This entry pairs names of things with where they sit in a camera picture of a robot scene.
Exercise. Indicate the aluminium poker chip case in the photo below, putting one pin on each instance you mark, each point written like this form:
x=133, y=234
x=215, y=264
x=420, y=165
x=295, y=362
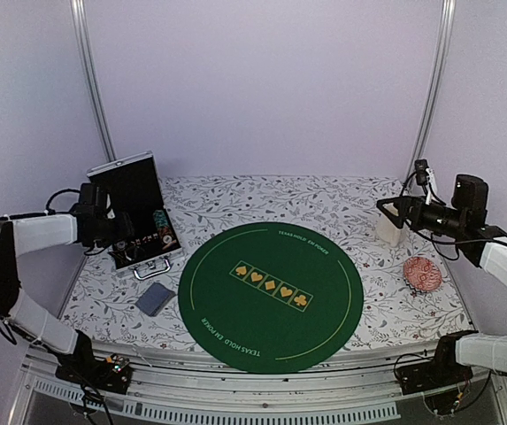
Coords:
x=133, y=186

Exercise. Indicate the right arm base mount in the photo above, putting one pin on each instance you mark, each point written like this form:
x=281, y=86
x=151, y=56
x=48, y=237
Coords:
x=416, y=374

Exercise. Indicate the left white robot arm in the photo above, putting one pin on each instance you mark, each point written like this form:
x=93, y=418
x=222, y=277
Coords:
x=26, y=238

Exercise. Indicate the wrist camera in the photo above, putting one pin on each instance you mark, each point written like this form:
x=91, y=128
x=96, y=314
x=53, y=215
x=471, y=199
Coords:
x=424, y=175
x=93, y=201

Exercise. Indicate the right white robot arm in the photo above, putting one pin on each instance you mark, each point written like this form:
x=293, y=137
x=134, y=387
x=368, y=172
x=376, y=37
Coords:
x=462, y=224

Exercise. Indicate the left aluminium frame post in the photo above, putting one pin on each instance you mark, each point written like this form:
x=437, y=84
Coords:
x=80, y=25

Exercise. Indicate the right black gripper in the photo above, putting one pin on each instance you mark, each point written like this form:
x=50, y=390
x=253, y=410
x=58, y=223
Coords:
x=408, y=204

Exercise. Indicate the floral patterned table cover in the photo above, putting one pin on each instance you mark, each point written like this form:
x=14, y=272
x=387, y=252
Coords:
x=102, y=304

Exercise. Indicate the cream ceramic mug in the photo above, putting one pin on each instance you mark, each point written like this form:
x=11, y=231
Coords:
x=388, y=232

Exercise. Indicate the round green poker mat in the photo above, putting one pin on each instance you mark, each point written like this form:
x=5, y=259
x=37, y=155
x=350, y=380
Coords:
x=270, y=298

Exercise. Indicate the aluminium frame post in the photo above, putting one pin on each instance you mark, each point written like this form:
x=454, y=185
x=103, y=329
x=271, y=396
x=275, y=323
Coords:
x=434, y=88
x=80, y=25

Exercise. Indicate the red patterned small bowl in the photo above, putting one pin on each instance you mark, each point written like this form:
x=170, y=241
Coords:
x=421, y=274

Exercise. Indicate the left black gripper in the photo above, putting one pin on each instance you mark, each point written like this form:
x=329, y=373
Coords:
x=126, y=230

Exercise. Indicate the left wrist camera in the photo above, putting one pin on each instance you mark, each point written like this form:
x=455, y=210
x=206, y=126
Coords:
x=93, y=201

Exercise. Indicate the green poker chip stack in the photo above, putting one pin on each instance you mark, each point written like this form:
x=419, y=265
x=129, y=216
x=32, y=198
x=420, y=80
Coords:
x=162, y=222

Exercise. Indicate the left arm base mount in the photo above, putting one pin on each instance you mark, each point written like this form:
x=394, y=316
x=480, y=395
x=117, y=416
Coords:
x=112, y=374

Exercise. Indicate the right aluminium frame post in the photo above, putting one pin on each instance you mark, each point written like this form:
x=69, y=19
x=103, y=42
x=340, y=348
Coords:
x=434, y=88

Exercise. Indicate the blue playing card deck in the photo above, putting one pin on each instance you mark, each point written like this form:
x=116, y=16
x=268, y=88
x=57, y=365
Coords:
x=154, y=299

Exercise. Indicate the aluminium front rail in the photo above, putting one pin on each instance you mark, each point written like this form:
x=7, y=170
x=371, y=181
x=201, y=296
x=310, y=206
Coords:
x=169, y=387

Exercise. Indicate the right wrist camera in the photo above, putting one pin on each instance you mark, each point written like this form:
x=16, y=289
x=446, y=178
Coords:
x=424, y=175

